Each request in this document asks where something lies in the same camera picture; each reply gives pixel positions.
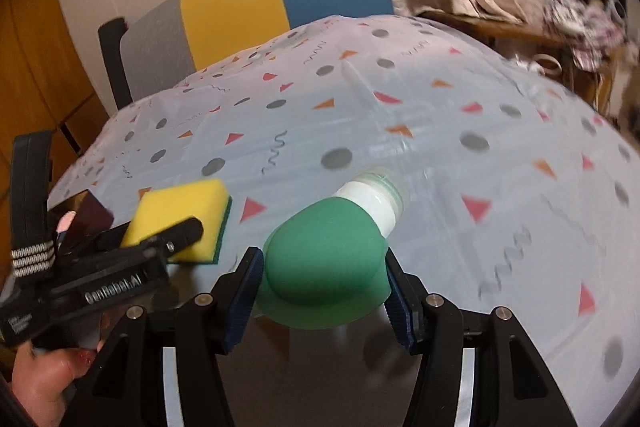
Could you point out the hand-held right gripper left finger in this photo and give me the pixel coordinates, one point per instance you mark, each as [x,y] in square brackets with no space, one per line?
[245,297]

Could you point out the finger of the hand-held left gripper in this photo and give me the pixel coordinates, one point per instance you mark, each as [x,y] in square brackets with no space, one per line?
[160,237]

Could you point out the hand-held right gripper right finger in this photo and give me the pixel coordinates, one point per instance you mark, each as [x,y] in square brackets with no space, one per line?
[398,309]

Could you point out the yellow sponge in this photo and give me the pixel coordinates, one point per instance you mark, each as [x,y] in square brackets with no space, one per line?
[175,207]

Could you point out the green silicone bottle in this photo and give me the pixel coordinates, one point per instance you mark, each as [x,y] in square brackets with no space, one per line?
[325,252]

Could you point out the person's left hand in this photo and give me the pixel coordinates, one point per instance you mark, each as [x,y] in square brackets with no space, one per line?
[45,377]

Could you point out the patterned tablecloth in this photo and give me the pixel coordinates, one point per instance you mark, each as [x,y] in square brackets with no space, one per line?
[450,207]

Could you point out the wooden cabinet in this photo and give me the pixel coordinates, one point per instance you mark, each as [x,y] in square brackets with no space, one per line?
[30,82]

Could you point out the grey yellow blue chair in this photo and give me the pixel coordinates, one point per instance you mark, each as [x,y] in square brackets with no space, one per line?
[230,7]

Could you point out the tape roll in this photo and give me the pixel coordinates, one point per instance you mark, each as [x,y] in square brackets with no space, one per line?
[547,64]

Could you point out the wooden side table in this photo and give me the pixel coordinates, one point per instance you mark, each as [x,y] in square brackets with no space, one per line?
[500,29]

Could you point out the floral cloth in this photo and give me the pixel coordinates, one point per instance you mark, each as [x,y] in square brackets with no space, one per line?
[585,27]

